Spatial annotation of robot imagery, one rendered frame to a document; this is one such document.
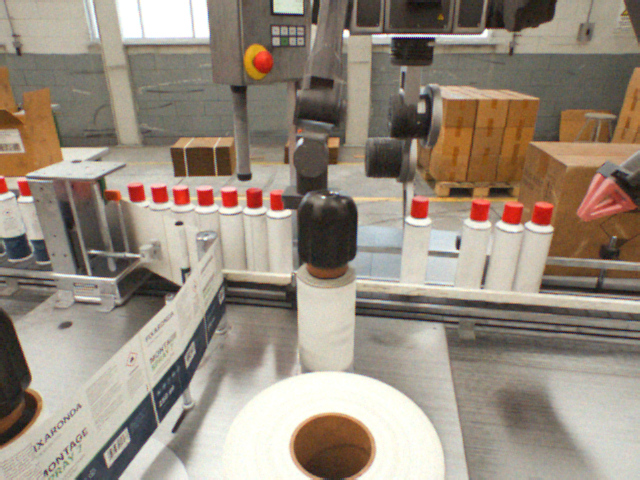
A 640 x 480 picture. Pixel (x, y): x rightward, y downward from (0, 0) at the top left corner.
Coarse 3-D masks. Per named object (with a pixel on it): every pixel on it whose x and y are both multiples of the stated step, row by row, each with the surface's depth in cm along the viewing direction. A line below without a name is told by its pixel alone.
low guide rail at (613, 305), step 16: (224, 272) 94; (240, 272) 94; (256, 272) 94; (368, 288) 90; (384, 288) 89; (400, 288) 89; (416, 288) 88; (432, 288) 88; (448, 288) 88; (464, 288) 87; (544, 304) 85; (560, 304) 85; (576, 304) 84; (592, 304) 84; (608, 304) 83; (624, 304) 83
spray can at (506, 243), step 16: (512, 208) 81; (496, 224) 84; (512, 224) 82; (496, 240) 84; (512, 240) 82; (496, 256) 85; (512, 256) 84; (496, 272) 86; (512, 272) 86; (496, 288) 87; (496, 304) 89
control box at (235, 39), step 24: (216, 0) 78; (240, 0) 74; (264, 0) 78; (216, 24) 80; (240, 24) 76; (264, 24) 79; (288, 24) 83; (216, 48) 82; (240, 48) 78; (264, 48) 80; (288, 48) 84; (216, 72) 84; (240, 72) 79; (288, 72) 86
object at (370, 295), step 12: (0, 264) 104; (12, 264) 104; (24, 264) 104; (36, 264) 104; (156, 276) 99; (252, 288) 95; (264, 288) 94; (276, 288) 94; (384, 300) 91; (396, 300) 90; (408, 300) 90; (420, 300) 90; (432, 300) 90; (444, 300) 90; (456, 300) 90; (468, 300) 90; (480, 300) 90; (636, 300) 90; (528, 312) 87; (540, 312) 86; (552, 312) 86; (564, 312) 86; (576, 312) 86; (588, 312) 86; (600, 312) 86; (612, 312) 86
